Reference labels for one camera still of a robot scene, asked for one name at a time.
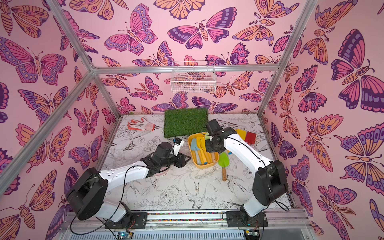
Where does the pink plastic dustpan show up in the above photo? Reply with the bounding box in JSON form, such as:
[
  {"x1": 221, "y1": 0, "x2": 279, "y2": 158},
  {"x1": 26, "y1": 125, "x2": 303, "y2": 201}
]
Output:
[{"x1": 153, "y1": 165, "x2": 175, "y2": 177}]

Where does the red shovel wooden handle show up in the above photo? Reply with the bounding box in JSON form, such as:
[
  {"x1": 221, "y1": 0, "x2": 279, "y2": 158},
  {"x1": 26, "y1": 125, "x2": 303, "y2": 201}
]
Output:
[{"x1": 245, "y1": 132, "x2": 257, "y2": 145}]

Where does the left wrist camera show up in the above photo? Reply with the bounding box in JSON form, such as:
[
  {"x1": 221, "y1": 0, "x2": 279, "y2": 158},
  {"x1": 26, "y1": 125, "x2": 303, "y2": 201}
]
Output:
[{"x1": 173, "y1": 137, "x2": 185, "y2": 157}]

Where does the green trowel wooden handle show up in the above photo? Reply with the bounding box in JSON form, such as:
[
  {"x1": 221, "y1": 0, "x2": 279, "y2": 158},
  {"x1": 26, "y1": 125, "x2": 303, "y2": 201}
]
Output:
[{"x1": 218, "y1": 152, "x2": 230, "y2": 182}]

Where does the wide yellow plastic shovel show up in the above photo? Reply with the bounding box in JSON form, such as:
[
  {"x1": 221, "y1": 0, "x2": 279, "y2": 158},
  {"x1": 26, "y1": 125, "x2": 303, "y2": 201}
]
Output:
[{"x1": 197, "y1": 137, "x2": 209, "y2": 165}]

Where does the red white gardening glove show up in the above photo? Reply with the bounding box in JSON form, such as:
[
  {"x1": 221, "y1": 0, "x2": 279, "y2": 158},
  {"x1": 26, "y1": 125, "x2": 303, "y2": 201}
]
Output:
[{"x1": 127, "y1": 118, "x2": 161, "y2": 132}]

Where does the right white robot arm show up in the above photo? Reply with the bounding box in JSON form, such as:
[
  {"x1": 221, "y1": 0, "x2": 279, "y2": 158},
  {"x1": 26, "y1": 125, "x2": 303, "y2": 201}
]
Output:
[{"x1": 205, "y1": 132, "x2": 288, "y2": 226}]

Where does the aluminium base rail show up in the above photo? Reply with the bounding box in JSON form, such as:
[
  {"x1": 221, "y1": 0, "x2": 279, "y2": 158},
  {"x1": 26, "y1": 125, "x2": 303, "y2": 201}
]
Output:
[{"x1": 56, "y1": 209, "x2": 317, "y2": 240}]

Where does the green artificial grass mat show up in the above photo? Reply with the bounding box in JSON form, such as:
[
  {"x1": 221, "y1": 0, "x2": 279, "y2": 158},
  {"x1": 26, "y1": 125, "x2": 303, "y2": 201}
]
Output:
[{"x1": 164, "y1": 108, "x2": 208, "y2": 138}]

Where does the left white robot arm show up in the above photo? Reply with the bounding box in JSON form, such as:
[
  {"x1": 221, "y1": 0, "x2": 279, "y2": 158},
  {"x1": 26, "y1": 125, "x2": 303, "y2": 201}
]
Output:
[{"x1": 66, "y1": 142, "x2": 191, "y2": 223}]

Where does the light blue shovel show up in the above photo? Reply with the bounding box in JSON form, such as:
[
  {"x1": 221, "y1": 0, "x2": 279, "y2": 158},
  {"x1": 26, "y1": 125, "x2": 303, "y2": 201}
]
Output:
[{"x1": 191, "y1": 138, "x2": 202, "y2": 165}]

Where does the yellow plastic storage box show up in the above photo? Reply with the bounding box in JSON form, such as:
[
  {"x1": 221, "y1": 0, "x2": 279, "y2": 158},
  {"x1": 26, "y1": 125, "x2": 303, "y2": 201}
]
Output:
[{"x1": 188, "y1": 133, "x2": 219, "y2": 169}]

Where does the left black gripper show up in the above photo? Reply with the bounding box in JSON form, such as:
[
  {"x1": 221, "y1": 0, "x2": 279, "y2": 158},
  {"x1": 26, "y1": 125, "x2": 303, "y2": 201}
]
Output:
[{"x1": 160, "y1": 151, "x2": 192, "y2": 169}]

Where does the white wire basket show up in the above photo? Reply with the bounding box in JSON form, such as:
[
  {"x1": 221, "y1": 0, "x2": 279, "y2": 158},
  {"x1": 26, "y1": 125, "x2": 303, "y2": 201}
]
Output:
[{"x1": 169, "y1": 61, "x2": 217, "y2": 94}]

